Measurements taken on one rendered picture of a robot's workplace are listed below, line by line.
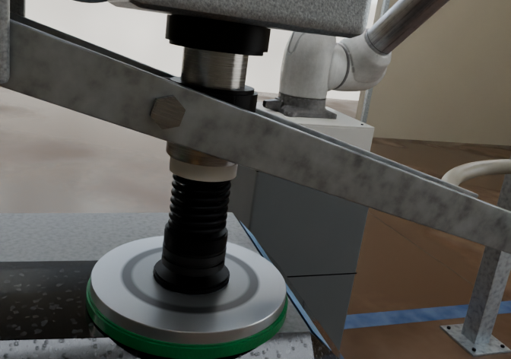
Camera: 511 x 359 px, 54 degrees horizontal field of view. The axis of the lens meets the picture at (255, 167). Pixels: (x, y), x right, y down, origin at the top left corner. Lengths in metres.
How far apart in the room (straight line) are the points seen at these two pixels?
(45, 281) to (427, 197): 0.43
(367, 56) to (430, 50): 5.25
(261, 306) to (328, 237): 1.07
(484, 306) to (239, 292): 1.79
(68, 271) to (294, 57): 1.09
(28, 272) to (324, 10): 0.43
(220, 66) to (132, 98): 0.09
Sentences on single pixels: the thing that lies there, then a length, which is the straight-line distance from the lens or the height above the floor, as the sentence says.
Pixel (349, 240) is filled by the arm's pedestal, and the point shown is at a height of 0.52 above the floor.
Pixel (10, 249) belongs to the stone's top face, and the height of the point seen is 0.82.
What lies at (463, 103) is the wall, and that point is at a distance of 7.35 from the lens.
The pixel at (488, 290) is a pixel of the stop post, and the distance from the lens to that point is 2.23.
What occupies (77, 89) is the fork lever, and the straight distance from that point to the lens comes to 0.42.
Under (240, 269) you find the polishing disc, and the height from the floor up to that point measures 0.85.
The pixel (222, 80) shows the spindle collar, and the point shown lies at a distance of 0.47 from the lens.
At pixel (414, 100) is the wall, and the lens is 6.83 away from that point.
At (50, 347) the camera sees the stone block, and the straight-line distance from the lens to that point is 0.52.
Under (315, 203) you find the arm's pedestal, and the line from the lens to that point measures 1.51.
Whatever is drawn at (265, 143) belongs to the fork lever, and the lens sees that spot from 0.47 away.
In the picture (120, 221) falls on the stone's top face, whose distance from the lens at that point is 0.76.
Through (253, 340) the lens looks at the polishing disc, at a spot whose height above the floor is 0.83.
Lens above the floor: 1.12
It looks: 15 degrees down
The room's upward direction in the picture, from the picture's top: 8 degrees clockwise
